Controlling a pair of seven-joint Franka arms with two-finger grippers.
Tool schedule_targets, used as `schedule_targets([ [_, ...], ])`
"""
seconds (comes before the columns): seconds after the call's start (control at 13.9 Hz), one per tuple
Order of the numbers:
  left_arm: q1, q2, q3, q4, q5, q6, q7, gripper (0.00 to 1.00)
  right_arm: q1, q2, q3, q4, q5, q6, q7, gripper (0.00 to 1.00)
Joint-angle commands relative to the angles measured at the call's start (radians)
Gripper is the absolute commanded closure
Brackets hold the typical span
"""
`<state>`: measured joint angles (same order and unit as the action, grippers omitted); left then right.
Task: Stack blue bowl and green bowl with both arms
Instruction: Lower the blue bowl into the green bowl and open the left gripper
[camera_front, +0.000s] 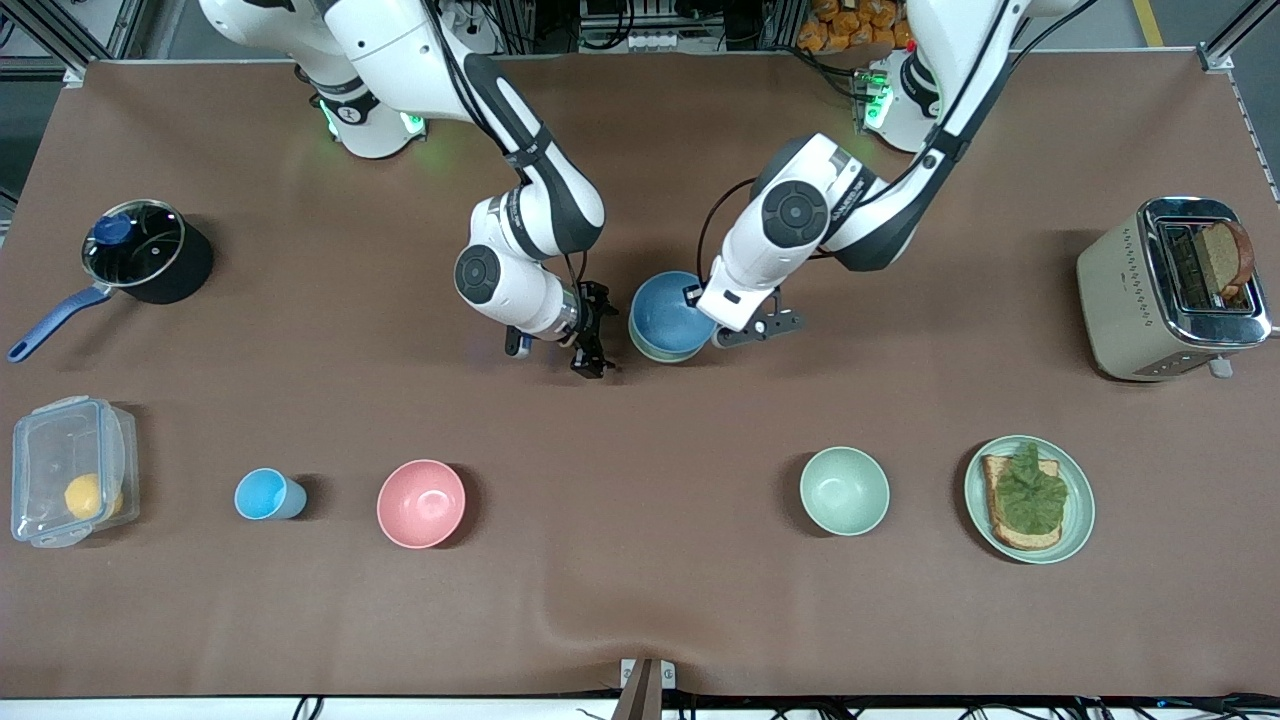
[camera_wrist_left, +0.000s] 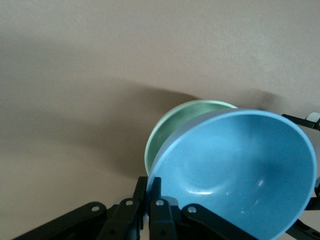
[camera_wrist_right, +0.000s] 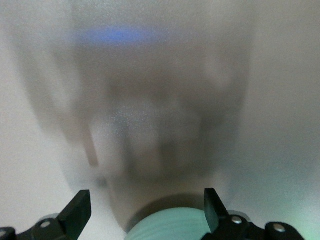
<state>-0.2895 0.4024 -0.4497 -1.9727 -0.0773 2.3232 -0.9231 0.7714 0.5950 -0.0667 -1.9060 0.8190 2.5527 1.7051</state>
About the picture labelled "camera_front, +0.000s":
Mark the yellow lemon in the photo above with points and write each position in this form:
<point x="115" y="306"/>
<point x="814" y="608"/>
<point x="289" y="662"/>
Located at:
<point x="83" y="497"/>

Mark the bag of orange buns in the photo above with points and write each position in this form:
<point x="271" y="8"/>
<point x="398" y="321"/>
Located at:
<point x="850" y="25"/>

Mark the small white power strip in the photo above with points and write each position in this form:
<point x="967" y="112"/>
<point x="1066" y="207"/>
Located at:
<point x="655" y="41"/>

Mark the dark brown bread slice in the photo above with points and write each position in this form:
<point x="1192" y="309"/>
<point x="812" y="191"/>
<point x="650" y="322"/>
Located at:
<point x="1225" y="260"/>

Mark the white power strip with plugs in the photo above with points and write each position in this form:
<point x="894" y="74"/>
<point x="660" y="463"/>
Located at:
<point x="475" y="30"/>

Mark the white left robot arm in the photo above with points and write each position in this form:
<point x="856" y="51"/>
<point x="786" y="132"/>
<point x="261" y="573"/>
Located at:
<point x="760" y="250"/>

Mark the clear plastic lidded container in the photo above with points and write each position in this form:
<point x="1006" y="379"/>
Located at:
<point x="50" y="450"/>

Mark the table edge bracket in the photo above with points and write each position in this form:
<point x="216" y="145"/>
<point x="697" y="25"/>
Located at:
<point x="640" y="695"/>

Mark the aluminium frame beam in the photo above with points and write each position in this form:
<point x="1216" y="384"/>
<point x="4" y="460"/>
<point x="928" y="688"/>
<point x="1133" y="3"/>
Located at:
<point x="1235" y="38"/>

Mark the blue bowl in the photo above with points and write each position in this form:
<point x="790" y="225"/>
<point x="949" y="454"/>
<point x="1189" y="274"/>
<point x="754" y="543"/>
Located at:
<point x="660" y="310"/>

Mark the green lettuce leaf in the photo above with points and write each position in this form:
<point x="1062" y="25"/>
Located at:
<point x="1030" y="495"/>

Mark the glass lid with blue knob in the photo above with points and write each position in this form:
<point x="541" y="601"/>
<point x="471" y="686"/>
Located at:
<point x="150" y="250"/>

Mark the light blue plastic cup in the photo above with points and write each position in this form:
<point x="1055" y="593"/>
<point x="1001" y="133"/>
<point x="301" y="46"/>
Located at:
<point x="260" y="495"/>

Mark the pale green bowl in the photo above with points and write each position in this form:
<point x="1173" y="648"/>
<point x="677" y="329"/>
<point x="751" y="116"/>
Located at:
<point x="655" y="354"/>
<point x="843" y="492"/>

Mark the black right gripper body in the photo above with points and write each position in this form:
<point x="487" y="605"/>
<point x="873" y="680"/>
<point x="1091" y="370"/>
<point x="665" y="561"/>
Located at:
<point x="592" y="318"/>

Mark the toast slice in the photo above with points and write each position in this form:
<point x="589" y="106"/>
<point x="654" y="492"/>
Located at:
<point x="1000" y="530"/>

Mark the beige and chrome toaster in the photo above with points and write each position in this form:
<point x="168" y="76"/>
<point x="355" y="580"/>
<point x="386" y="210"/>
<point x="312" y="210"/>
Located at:
<point x="1120" y="300"/>

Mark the pale green plate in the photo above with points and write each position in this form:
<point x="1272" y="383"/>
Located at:
<point x="1080" y="500"/>

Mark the pink bowl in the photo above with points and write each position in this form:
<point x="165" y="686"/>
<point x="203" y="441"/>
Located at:
<point x="420" y="505"/>

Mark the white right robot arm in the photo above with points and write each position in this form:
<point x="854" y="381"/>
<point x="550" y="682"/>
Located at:
<point x="395" y="45"/>

